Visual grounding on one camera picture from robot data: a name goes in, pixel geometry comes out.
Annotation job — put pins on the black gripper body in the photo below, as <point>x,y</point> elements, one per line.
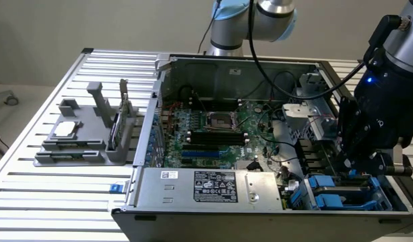
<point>391,106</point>

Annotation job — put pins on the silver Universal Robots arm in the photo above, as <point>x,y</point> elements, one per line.
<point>234,27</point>

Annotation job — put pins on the blue disk bay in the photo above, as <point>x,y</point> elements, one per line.
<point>328,199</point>

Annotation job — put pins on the black disk drive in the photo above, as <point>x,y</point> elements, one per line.
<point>114,133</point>

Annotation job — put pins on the silver metal drive cage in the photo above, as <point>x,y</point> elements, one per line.
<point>304,118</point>

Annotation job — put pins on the round coin battery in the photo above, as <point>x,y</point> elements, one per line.
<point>259,110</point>

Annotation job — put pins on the green motherboard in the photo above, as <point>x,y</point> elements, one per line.
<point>254,123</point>

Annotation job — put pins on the silver chipset heatsink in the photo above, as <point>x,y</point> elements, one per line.
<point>244,165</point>

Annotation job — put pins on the metal CPU socket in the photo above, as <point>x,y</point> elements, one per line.
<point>220,122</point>

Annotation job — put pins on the black RAM slot bank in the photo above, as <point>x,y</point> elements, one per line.
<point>218,138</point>
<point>216,104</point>

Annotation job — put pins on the black long expansion slot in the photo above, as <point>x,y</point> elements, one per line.
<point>202,148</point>

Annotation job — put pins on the blue expansion slot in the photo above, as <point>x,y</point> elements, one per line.
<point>200,154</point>

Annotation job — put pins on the black short expansion slot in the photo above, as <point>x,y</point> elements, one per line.
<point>190,161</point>

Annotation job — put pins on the open black PC case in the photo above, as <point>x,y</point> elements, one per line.
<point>227,224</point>

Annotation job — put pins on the grey power supply unit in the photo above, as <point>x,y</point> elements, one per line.
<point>172,191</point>

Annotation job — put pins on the green graphics card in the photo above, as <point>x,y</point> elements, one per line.
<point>127,113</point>

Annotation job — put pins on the small blue clip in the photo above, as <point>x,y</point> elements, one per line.
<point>116,188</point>

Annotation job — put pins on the grey plastic parts rack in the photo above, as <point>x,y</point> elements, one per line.
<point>92,113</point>

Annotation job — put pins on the green RAM stick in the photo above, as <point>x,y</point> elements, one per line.
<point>70,155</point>
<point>74,143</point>

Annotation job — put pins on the silver CPU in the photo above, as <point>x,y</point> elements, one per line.
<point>67,129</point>

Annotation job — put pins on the grey chair caster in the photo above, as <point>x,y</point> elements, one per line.
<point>10,99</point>

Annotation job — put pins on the blue plastic connector bracket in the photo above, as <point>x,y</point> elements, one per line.
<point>296,195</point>

